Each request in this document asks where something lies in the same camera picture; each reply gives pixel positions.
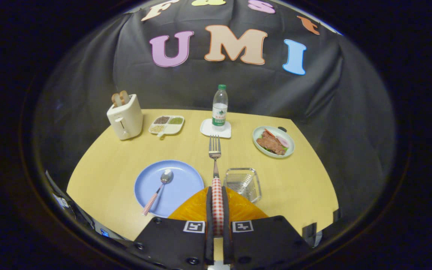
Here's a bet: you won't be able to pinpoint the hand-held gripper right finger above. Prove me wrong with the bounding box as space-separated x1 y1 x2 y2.
223 186 312 270

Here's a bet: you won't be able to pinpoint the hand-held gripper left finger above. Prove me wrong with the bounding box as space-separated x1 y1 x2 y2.
132 186 215 270

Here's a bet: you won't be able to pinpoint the fork with red checked handle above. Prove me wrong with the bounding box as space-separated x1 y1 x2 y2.
208 135 225 237

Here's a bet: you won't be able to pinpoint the spoon with red checked handle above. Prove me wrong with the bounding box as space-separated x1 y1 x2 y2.
141 169 174 216

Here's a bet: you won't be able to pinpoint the light blue round plate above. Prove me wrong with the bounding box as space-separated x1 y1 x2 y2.
134 160 205 218

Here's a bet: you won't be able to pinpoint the brown meat slices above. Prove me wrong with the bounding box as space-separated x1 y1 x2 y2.
256 129 286 155

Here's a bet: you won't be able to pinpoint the white square coaster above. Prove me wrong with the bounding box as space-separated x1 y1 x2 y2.
200 118 232 138

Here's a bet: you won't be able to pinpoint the pale green food plate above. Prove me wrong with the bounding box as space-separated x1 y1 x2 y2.
252 126 295 159

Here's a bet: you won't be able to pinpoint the white divided grain dish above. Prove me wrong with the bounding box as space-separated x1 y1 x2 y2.
148 115 185 138

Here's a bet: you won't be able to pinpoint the clear water bottle green cap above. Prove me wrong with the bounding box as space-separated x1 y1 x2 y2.
212 84 228 127

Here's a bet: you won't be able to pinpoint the cream white toaster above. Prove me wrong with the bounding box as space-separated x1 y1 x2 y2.
106 94 144 141

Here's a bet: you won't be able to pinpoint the clear wire cutlery basket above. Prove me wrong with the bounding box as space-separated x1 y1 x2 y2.
223 168 262 204

